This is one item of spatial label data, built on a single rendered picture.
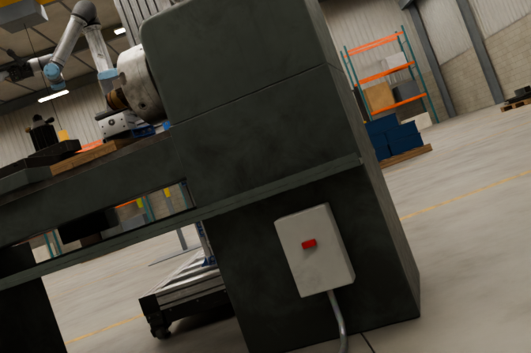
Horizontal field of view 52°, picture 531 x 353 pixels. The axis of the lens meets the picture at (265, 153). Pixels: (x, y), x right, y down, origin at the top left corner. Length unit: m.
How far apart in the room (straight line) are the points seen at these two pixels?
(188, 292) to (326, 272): 1.12
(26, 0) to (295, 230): 12.06
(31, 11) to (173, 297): 11.07
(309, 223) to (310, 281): 0.19
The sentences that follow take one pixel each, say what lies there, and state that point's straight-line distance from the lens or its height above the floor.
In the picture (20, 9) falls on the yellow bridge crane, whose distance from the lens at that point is 13.44.
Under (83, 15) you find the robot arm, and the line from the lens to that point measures 3.09.
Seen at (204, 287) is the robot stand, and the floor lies 0.17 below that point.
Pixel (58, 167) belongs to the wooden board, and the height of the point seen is 0.89.
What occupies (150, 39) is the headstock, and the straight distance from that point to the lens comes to 1.99.
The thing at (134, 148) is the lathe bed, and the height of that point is 0.85.
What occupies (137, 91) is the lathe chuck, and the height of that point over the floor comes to 1.04.
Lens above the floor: 0.60
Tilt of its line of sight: 2 degrees up
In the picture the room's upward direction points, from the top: 20 degrees counter-clockwise
